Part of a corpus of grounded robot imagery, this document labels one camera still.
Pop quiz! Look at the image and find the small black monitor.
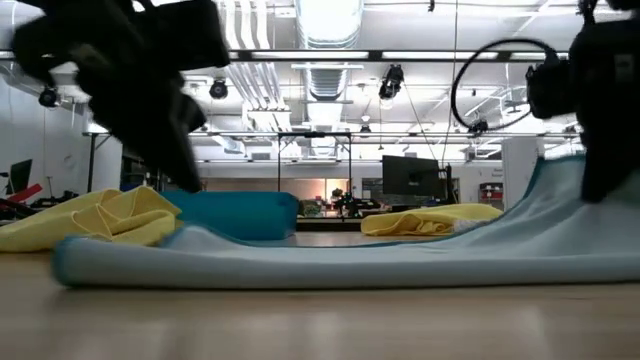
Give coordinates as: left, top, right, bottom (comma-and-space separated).
8, 158, 34, 195

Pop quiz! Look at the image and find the red tool cart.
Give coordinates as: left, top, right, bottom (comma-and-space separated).
478, 182, 504, 205

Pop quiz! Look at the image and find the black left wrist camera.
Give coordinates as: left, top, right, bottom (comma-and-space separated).
144, 0, 232, 71

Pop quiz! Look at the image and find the white pillar cabinet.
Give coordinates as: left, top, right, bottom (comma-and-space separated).
501, 137, 542, 211

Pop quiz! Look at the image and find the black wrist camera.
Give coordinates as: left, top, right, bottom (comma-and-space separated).
524, 52, 574, 120
144, 0, 232, 71

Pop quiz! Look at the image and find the black ceiling-mounted camera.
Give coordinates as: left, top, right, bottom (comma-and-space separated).
378, 63, 405, 100
38, 85, 60, 109
208, 78, 230, 100

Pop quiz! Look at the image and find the silver ceiling air duct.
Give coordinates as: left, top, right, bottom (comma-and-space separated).
292, 0, 366, 51

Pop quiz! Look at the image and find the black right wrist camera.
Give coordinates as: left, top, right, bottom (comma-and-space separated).
524, 52, 574, 120

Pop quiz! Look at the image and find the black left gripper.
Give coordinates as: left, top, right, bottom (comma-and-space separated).
12, 9, 207, 194

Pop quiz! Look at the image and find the yellow microfiber towel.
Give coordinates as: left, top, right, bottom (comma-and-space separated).
0, 185, 184, 254
360, 203, 504, 237

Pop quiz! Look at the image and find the ceiling vent grille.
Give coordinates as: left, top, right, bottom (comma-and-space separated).
307, 66, 347, 103

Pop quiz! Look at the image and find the light blue teal-edged towel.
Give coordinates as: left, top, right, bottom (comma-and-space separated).
49, 154, 640, 291

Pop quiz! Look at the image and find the red angled bar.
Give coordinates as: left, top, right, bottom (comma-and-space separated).
0, 183, 44, 211

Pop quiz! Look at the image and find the black aluminium table frame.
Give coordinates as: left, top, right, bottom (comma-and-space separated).
294, 218, 366, 233

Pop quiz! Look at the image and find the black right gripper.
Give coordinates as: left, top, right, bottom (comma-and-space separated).
569, 17, 640, 204

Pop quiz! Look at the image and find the teal plastic bin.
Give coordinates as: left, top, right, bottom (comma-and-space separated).
159, 189, 301, 242

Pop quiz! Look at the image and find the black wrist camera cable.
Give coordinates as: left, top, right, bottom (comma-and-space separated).
449, 38, 559, 132

